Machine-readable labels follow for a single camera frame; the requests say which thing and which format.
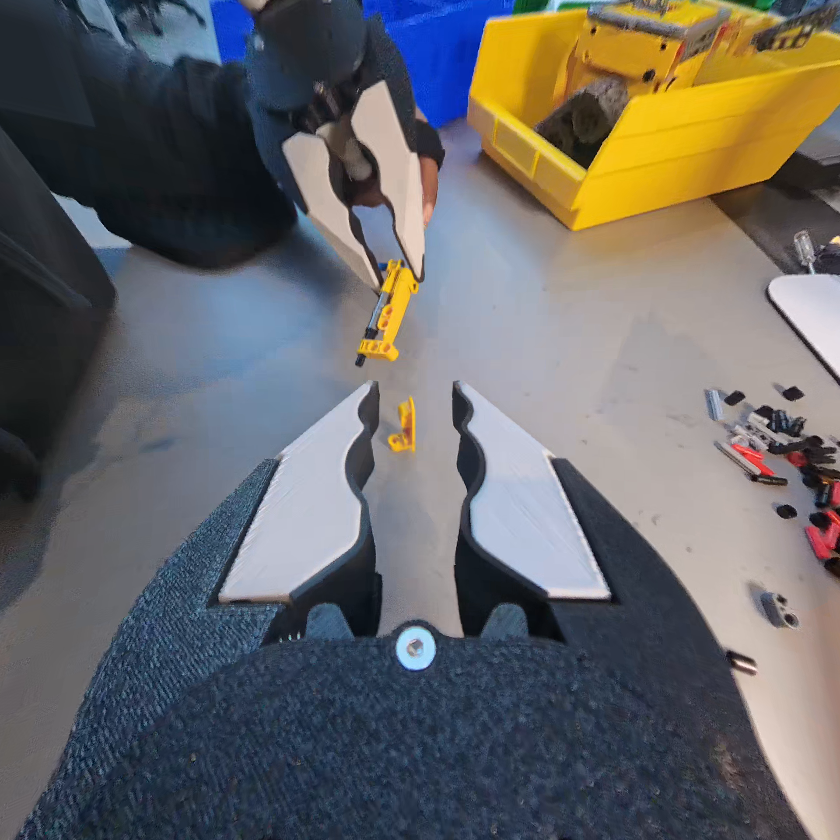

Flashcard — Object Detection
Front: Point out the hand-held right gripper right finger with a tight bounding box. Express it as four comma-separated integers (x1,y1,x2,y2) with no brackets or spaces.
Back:
451,381,613,637

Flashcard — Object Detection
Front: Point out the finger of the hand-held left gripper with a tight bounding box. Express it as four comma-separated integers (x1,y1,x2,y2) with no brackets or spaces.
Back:
282,131,385,293
351,79,427,283

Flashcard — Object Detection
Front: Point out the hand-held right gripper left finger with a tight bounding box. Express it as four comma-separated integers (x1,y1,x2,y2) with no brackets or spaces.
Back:
217,381,383,636

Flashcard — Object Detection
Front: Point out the yellow angled toy beam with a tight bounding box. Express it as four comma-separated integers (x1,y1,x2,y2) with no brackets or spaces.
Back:
387,395,417,454

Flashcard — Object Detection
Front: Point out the yellow toy actuator assembly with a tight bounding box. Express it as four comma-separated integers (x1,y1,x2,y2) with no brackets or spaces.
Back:
354,259,420,368

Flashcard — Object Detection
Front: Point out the person's left forearm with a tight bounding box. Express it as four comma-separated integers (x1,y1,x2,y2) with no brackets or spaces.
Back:
0,0,299,270

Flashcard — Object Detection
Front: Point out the grey desk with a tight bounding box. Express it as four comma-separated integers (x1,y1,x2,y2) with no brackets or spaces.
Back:
0,118,840,840

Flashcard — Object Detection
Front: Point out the person's left hand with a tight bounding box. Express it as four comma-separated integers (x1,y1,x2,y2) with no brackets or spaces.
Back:
341,157,441,228

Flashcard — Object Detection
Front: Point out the blue storage bin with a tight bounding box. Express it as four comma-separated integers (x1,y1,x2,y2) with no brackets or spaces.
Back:
210,0,517,130

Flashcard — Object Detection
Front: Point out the pile of small toy parts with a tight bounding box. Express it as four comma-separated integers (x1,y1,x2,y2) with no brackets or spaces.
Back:
704,385,840,580

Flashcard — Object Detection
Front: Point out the grey toy connector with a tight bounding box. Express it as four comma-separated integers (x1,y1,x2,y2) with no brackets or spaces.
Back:
760,591,802,631

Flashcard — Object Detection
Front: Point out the yellow tracked toy vehicle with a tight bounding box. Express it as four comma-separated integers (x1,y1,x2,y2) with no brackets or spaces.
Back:
533,0,824,170

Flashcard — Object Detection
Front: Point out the yellow bin with toy vehicle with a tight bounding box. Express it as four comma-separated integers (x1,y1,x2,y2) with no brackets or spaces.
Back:
467,0,840,232

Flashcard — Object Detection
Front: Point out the person's black hoodie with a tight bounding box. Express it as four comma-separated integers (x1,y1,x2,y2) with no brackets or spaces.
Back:
0,128,118,501

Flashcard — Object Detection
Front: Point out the white rounded board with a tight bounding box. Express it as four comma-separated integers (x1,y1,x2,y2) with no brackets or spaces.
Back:
766,273,840,386

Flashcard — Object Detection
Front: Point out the dark grey mat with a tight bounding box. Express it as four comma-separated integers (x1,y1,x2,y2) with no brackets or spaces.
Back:
710,131,840,278

